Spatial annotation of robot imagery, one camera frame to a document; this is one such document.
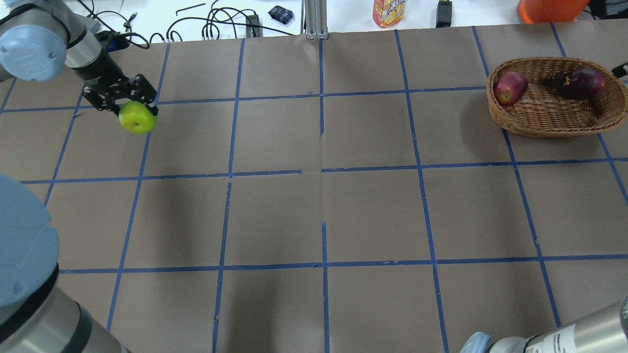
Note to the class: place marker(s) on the red yellow apple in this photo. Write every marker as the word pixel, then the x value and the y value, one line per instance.
pixel 510 88

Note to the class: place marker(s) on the aluminium frame post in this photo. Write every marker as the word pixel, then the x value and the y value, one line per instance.
pixel 315 26

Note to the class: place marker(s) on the dark red apple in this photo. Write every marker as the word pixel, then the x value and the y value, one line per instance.
pixel 583 83

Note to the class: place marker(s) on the green apple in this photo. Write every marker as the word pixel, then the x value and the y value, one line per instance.
pixel 136 118

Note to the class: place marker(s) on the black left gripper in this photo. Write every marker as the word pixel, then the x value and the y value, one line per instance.
pixel 99 70

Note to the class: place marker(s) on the wicker basket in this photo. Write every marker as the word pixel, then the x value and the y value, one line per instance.
pixel 544 112

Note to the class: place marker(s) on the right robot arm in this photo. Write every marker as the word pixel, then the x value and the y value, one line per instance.
pixel 604 331

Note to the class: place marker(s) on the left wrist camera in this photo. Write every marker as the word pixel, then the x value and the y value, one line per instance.
pixel 112 41

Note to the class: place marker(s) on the black power adapter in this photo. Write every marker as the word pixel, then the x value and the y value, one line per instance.
pixel 444 13

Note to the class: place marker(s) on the orange juice bottle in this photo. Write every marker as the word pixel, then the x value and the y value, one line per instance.
pixel 387 13

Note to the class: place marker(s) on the orange bucket with grey lid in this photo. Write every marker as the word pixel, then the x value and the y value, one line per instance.
pixel 548 11

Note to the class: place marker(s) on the dark blue pouch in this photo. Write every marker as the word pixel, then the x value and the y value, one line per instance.
pixel 281 14

